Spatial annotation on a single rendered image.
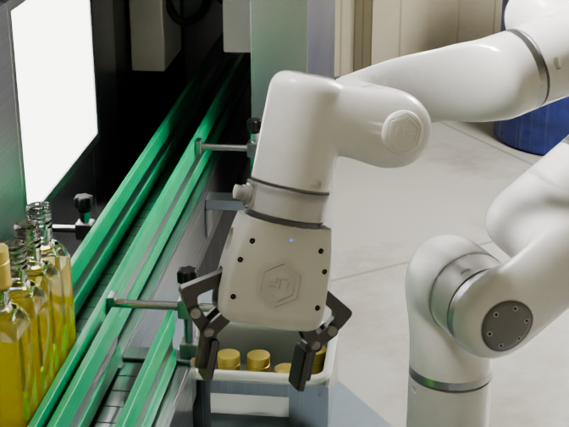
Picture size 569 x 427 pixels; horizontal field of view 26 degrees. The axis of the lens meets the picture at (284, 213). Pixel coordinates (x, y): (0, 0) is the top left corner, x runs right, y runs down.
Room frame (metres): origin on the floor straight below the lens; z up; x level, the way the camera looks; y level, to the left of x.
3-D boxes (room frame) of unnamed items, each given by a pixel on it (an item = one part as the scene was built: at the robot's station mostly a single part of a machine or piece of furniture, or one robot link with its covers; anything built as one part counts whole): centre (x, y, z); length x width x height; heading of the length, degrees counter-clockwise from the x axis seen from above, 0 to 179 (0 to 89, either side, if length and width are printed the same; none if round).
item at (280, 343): (1.57, 0.04, 0.80); 0.22 x 0.17 x 0.09; 83
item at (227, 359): (1.59, 0.08, 0.79); 0.04 x 0.04 x 0.04
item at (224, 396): (1.57, 0.07, 0.79); 0.27 x 0.17 x 0.08; 83
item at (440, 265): (1.23, -0.19, 1.07); 0.13 x 0.10 x 0.16; 20
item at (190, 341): (1.47, 0.15, 0.95); 0.17 x 0.03 x 0.12; 83
